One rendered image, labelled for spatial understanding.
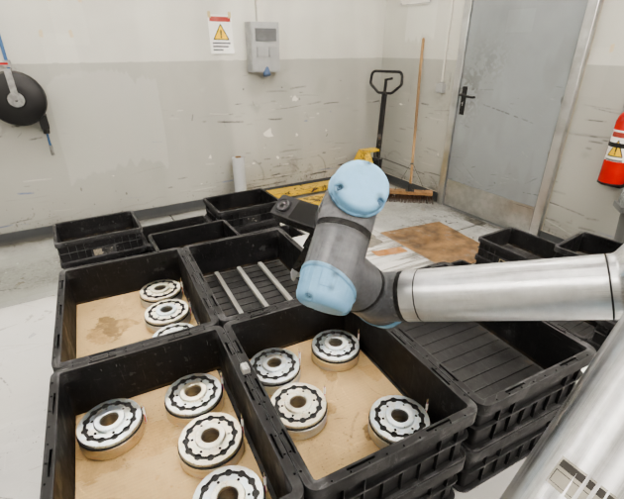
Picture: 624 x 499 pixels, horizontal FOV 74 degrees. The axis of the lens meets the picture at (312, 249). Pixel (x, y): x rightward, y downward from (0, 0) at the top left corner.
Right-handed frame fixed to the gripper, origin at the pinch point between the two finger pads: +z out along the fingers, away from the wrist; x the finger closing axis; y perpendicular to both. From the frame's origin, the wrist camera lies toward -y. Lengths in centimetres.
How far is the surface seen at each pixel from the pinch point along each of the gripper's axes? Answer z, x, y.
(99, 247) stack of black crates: 130, -15, -91
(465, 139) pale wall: 228, 235, 68
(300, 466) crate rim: -21.1, -33.3, 14.5
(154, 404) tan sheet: 4.5, -40.6, -9.6
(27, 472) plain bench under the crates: 13, -64, -24
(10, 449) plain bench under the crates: 18, -64, -31
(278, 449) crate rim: -18.2, -33.2, 11.2
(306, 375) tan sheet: 5.7, -21.9, 13.1
